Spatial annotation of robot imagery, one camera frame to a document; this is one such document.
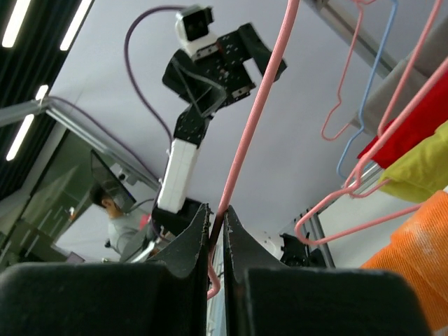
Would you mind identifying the pink hanger with patterned trousers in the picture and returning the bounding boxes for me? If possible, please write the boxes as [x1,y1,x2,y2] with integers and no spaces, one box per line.
[293,62,448,246]

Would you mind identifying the left aluminium frame post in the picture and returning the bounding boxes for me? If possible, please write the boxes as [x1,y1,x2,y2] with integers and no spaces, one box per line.
[1,95,159,190]

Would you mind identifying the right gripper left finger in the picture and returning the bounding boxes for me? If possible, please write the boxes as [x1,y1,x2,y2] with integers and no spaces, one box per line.
[1,204,210,335]

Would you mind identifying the pink hanger far left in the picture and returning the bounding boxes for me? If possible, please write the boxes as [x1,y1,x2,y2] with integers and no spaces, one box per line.
[321,0,375,141]

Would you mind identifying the red trousers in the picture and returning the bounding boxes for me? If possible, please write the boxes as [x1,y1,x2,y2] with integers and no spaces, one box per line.
[372,74,447,169]

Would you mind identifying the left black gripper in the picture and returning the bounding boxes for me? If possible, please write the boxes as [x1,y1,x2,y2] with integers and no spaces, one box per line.
[162,23,272,112]

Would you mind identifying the pink hanger with orange trousers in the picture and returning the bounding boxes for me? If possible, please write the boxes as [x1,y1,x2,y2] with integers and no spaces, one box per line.
[206,0,300,300]

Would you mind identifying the orange white trousers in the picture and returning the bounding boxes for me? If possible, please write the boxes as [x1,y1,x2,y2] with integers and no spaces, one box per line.
[362,191,447,335]

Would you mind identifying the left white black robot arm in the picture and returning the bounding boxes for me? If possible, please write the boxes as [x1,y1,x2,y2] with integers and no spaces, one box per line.
[150,23,272,236]

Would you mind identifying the grey trousers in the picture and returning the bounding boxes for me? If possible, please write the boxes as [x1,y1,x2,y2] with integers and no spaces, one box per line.
[351,20,448,137]

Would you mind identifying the pink hanger with yellow trousers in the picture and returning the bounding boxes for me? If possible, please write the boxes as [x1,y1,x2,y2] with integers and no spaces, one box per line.
[342,0,448,199]

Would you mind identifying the aluminium hanging rail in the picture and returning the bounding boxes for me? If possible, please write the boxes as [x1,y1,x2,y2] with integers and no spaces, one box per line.
[305,0,397,78]

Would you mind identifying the person in grey shirt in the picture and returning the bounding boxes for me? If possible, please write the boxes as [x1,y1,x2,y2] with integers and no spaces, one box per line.
[90,184,148,256]

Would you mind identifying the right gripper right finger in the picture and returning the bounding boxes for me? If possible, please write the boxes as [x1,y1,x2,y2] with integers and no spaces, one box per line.
[223,207,432,335]

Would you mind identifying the blue wire hanger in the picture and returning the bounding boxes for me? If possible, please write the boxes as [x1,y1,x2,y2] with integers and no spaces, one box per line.
[336,1,398,180]

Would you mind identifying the yellow green trousers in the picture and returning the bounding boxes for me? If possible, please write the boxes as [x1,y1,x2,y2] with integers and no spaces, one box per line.
[379,123,447,203]

